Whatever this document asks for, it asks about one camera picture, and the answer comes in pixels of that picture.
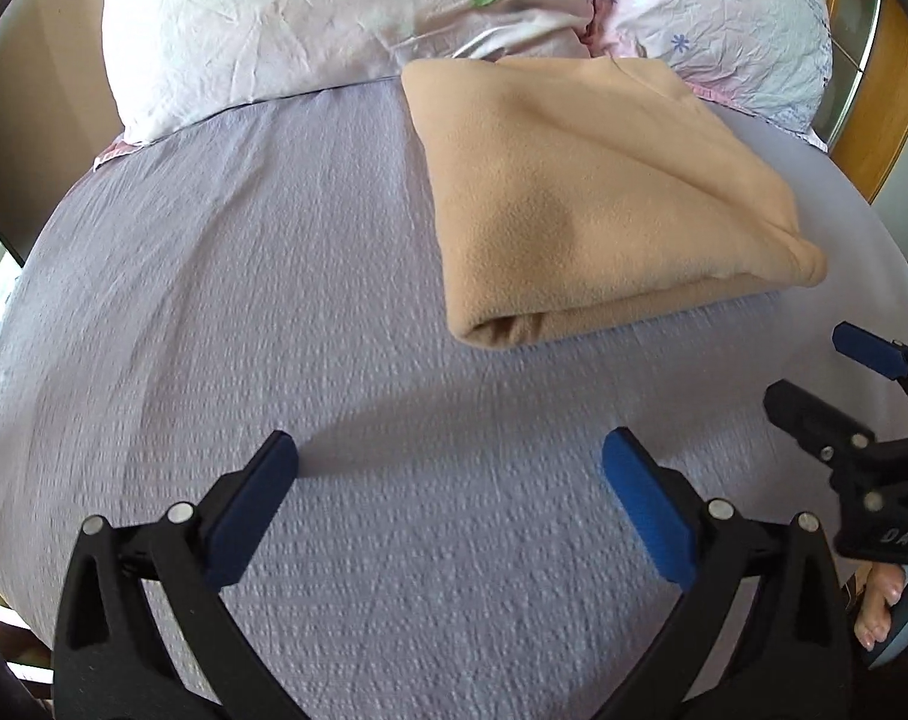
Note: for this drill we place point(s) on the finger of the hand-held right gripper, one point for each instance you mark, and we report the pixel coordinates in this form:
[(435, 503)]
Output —
[(866, 349), (806, 412)]

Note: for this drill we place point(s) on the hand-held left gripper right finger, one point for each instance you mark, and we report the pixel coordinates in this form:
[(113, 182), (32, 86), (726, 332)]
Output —
[(649, 510)]

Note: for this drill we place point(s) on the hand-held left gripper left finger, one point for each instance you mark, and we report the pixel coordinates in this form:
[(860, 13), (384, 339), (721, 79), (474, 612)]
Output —
[(253, 506)]

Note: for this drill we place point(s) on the tan fleece cloth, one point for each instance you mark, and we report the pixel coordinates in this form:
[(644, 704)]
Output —
[(574, 202)]

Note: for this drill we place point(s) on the person's foot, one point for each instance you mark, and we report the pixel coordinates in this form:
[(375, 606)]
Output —
[(872, 604)]

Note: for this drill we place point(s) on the lavender textured bed sheet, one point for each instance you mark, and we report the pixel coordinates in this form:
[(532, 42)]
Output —
[(274, 300)]

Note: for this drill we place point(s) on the wooden headboard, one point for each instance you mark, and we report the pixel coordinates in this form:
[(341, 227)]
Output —
[(885, 67)]

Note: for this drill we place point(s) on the pink and white floral pillow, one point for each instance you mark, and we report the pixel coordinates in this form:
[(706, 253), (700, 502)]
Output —
[(724, 11)]

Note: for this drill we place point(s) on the floral pillow with tree print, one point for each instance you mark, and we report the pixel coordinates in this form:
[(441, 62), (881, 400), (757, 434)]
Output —
[(289, 15)]

